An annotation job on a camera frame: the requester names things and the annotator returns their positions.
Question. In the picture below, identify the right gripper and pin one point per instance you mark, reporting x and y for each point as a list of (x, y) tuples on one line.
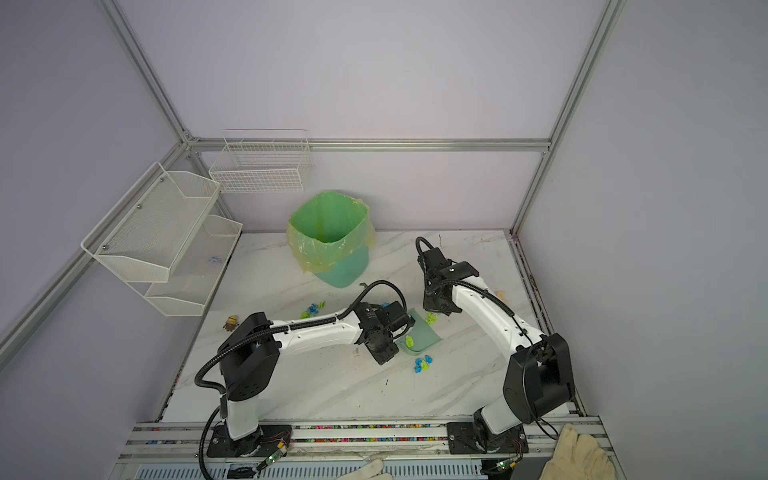
[(428, 305)]

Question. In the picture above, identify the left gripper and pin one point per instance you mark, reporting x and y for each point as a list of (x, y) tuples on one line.
[(386, 355)]

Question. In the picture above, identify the green plastic dustpan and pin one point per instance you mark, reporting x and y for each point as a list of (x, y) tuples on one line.
[(423, 335)]

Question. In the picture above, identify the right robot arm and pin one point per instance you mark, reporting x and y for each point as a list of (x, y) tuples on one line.
[(539, 374)]

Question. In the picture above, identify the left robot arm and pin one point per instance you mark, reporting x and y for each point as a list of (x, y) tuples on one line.
[(244, 366)]

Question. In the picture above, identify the paper scrap cluster front right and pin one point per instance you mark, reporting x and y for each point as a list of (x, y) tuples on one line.
[(422, 364)]

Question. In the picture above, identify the green trash bin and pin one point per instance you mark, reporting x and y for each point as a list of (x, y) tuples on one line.
[(345, 272)]

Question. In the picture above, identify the paper scrap cluster far left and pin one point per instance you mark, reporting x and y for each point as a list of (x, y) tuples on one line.
[(314, 310)]

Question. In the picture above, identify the yellow-green bin liner bag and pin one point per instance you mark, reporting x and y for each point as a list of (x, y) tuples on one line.
[(328, 228)]

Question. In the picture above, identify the white glove centre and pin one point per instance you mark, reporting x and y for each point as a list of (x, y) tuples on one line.
[(373, 470)]

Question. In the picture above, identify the white glove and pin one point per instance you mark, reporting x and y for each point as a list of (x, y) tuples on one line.
[(373, 470), (578, 457)]

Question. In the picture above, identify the white mesh lower shelf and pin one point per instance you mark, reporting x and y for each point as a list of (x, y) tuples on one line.
[(193, 282)]

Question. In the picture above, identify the white mesh shelf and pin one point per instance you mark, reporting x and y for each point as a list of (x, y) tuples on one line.
[(193, 282), (144, 237)]

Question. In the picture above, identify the white glove right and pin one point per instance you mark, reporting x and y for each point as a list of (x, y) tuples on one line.
[(578, 457)]

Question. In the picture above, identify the white mesh upper shelf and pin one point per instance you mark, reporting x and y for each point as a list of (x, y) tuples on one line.
[(144, 237)]

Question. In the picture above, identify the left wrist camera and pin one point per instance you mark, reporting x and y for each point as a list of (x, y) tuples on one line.
[(392, 313)]

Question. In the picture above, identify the white wire basket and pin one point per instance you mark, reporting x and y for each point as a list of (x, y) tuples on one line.
[(263, 161)]

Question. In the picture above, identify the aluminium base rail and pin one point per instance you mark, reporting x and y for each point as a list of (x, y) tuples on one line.
[(407, 449)]

